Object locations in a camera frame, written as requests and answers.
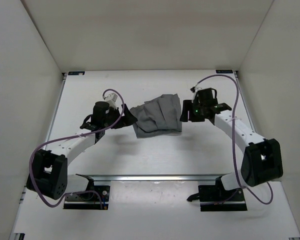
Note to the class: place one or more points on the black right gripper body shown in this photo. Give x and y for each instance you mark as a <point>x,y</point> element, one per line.
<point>197,108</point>

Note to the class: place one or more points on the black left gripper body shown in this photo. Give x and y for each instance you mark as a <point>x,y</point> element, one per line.
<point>114,114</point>

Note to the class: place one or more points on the grey pleated skirt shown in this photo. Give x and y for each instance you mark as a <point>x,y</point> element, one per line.
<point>159,116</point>

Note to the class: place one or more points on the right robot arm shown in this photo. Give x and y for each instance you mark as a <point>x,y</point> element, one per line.
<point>262,159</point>

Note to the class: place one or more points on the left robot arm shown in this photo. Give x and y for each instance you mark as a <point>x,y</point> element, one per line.
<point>48,168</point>

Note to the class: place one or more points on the right corner table label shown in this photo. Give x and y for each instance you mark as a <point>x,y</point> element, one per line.
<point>223,71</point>

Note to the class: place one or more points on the corner table label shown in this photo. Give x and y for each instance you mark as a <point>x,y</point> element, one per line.
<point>76,73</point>
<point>223,71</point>

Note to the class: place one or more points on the left corner table label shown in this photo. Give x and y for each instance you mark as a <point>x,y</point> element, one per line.
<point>76,73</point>

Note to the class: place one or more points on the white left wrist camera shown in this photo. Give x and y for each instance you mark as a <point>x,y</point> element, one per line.
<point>111,100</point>

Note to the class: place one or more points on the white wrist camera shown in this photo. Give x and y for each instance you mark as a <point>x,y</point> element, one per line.
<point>111,100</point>
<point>195,89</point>

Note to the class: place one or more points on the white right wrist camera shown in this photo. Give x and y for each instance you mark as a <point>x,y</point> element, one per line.
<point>195,89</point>

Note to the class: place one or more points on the aluminium table edge rail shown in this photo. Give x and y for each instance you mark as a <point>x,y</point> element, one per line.
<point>155,177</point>

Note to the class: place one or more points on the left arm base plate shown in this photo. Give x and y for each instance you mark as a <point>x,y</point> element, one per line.
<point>89,201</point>

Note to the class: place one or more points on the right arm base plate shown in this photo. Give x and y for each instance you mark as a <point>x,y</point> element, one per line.
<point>214,199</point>

